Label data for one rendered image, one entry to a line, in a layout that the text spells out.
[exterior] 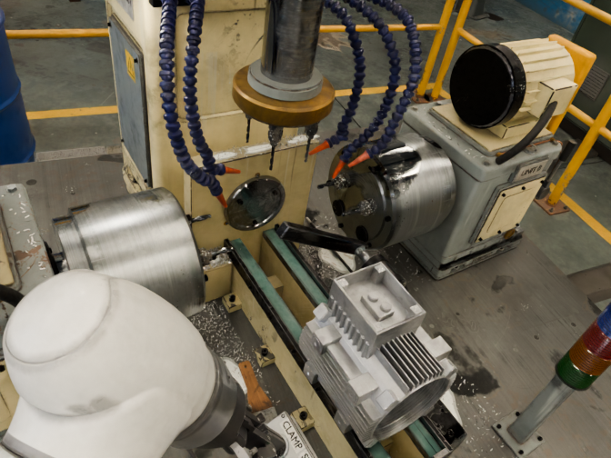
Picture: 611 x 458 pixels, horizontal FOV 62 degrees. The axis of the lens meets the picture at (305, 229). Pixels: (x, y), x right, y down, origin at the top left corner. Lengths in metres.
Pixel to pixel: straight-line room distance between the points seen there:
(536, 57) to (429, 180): 0.37
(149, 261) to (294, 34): 0.42
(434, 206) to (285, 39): 0.52
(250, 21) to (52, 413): 0.84
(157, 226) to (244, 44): 0.42
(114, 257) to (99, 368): 0.51
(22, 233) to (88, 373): 0.56
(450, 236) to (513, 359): 0.32
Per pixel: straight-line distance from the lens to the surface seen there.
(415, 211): 1.11
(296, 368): 1.02
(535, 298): 1.49
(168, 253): 0.85
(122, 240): 0.85
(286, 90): 0.86
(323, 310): 0.85
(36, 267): 0.83
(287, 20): 0.83
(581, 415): 1.32
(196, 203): 1.06
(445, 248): 1.32
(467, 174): 1.21
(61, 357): 0.34
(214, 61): 1.06
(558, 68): 1.33
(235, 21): 1.05
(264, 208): 1.15
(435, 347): 0.88
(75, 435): 0.37
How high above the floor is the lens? 1.74
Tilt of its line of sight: 42 degrees down
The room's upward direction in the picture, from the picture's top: 11 degrees clockwise
